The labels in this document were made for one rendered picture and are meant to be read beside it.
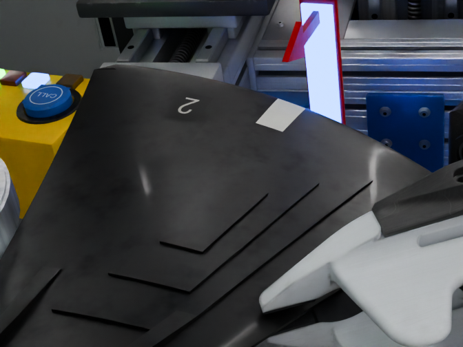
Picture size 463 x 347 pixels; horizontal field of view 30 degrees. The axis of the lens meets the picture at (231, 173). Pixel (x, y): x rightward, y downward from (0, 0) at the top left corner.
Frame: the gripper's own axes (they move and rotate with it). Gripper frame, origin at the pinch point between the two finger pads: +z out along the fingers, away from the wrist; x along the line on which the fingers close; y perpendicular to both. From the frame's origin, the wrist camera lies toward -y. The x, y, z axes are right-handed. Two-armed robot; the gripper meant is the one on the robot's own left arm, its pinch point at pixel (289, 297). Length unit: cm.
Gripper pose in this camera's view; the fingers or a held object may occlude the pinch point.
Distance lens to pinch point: 35.4
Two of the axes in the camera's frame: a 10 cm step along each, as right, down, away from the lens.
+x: 1.1, 7.4, 6.6
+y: 2.4, 6.3, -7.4
